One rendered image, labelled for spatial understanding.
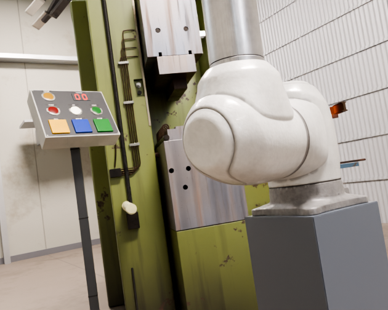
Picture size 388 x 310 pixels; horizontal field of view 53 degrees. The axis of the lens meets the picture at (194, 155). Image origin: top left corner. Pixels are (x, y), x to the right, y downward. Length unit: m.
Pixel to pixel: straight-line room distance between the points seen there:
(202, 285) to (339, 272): 1.27
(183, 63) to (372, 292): 1.55
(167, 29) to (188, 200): 0.90
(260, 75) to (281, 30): 4.72
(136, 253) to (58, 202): 3.85
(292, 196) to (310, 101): 0.20
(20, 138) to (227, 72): 5.34
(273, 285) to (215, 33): 0.52
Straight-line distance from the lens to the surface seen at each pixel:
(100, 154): 2.57
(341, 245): 0.81
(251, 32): 0.72
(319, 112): 0.83
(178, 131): 2.03
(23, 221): 5.83
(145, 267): 2.16
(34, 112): 1.84
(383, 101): 4.41
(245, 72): 0.66
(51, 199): 5.89
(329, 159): 0.83
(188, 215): 1.95
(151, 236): 2.14
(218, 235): 2.00
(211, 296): 2.04
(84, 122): 1.81
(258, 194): 2.27
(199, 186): 1.96
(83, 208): 1.88
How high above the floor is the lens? 0.69
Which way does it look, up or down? 4 degrees up
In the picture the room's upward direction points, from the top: 8 degrees counter-clockwise
